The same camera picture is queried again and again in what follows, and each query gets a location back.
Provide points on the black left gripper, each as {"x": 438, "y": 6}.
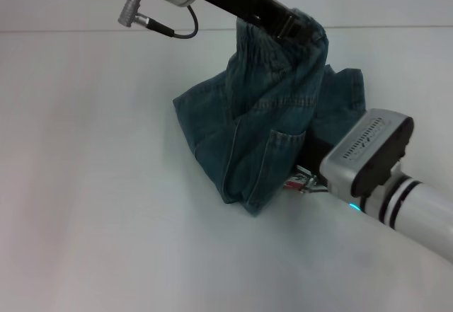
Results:
{"x": 247, "y": 2}

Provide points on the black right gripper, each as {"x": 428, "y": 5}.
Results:
{"x": 315, "y": 154}

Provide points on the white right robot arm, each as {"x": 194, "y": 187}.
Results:
{"x": 417, "y": 209}

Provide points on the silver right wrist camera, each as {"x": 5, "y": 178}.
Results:
{"x": 368, "y": 149}

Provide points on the blue denim shorts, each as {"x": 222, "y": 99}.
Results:
{"x": 269, "y": 121}

